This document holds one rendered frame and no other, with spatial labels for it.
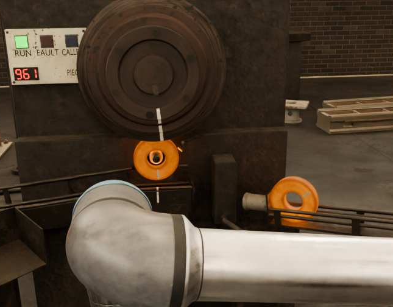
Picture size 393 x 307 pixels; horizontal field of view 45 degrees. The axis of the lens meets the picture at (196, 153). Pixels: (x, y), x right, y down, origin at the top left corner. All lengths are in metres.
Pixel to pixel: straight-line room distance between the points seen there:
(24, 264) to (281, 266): 1.04
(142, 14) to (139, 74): 0.18
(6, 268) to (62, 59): 0.69
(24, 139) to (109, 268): 1.25
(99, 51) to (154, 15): 0.20
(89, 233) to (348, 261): 0.31
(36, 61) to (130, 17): 0.38
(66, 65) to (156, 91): 0.37
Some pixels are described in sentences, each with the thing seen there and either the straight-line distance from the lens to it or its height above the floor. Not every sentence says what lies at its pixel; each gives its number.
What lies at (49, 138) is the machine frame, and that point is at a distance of 1.73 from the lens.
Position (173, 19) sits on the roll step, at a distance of 1.49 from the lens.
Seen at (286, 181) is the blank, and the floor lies 0.77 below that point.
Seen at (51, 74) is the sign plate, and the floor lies 1.09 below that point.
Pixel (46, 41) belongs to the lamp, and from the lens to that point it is 1.67.
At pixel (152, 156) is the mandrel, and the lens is 1.59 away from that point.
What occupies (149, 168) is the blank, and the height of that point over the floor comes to 0.78.
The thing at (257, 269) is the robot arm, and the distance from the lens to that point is 0.56.
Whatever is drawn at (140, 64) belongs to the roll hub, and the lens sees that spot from 1.43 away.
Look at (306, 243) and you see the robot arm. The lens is 0.60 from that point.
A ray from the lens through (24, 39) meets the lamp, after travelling 1.69.
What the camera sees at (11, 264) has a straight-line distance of 1.52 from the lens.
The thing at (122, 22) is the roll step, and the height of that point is 1.26.
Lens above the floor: 1.34
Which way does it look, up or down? 19 degrees down
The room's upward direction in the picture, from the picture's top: 1 degrees counter-clockwise
